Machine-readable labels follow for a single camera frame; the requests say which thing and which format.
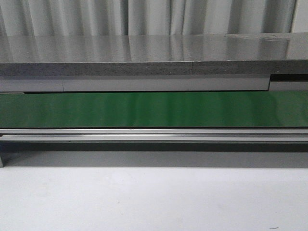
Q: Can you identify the green conveyor belt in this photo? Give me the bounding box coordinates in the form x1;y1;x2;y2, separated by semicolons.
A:
0;91;308;128

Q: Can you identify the grey rear conveyor guard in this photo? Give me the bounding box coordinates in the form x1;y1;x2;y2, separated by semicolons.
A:
0;74;308;93

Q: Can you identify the grey conveyor support leg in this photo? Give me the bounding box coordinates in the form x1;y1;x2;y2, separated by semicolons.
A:
0;143;15;167

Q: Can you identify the grey pleated curtain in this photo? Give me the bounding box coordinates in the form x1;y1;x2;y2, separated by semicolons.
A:
0;0;296;36

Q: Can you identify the aluminium front conveyor rail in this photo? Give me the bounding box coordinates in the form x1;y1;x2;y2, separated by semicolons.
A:
0;128;308;142

